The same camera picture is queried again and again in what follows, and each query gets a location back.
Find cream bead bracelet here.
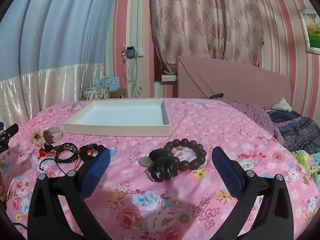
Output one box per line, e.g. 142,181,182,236
31,131,46,147

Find red orange charm pendant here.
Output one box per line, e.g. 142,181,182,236
38,145,56,159

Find black leather cord bracelet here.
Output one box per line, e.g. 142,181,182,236
39,142,80,174

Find black fluffy scrunchie with charms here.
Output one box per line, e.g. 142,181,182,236
79,144,105,162

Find dark wooden bead bracelet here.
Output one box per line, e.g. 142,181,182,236
163,138,207,170

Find green jade pendant black cord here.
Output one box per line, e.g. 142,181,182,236
138,155,154,168

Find black hair claw clip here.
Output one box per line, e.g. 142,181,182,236
148,148,180,183

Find person's left hand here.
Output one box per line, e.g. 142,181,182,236
0,174,7,202

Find green patterned fabric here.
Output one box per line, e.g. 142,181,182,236
292,148,320,187

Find dark blue patterned quilt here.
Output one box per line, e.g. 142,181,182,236
268,110,320,155

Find black white patterned bag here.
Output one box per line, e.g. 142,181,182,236
80,86,110,101

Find purple dotted blanket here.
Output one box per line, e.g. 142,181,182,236
222,99,284,145

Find pink floral bed sheet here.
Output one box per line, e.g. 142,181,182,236
0,97,318,240

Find blue and cream curtain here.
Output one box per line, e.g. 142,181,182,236
1,0,114,126

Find white pillow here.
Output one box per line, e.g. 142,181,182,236
271,98,292,112

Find light blue paper bag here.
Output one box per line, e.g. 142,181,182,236
91,76,120,92

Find brown cardboard box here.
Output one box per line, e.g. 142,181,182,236
110,88,127,98

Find white shallow tray box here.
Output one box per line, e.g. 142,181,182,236
64,99,171,137

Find pink headboard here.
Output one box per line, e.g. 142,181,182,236
177,56,292,109

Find white power strip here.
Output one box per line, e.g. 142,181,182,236
161,75,177,82

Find framed landscape picture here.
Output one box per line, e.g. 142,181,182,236
298,9,320,55

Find pink patterned curtain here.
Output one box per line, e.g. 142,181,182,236
150,0,264,74

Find white hanging cables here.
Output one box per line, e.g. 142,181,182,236
121,55,143,98

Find wall socket with blue charger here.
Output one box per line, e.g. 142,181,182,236
121,45,144,60

